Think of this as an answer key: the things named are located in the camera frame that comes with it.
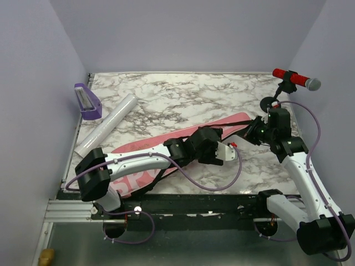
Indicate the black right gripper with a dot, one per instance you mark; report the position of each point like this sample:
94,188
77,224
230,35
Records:
250,132

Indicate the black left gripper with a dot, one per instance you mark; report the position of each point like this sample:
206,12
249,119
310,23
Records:
211,158

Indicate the pink racket bag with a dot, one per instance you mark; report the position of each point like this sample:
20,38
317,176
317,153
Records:
139,183

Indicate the white shuttlecock tube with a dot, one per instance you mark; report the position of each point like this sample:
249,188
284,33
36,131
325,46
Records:
102,131

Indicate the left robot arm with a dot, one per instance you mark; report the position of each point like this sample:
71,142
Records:
97,170

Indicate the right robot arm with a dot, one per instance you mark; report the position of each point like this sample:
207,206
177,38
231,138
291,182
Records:
322,226

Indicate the red microphone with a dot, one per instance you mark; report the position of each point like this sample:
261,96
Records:
312,84

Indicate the purple wedge device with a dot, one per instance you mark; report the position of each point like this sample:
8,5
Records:
89,104

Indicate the brass fitting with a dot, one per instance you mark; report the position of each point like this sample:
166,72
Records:
46,257

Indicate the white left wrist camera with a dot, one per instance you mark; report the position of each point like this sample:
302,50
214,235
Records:
225,152

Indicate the black base frame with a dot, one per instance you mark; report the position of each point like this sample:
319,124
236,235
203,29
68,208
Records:
168,212

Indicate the aluminium rail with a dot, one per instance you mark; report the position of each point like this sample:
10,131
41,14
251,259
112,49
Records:
68,211

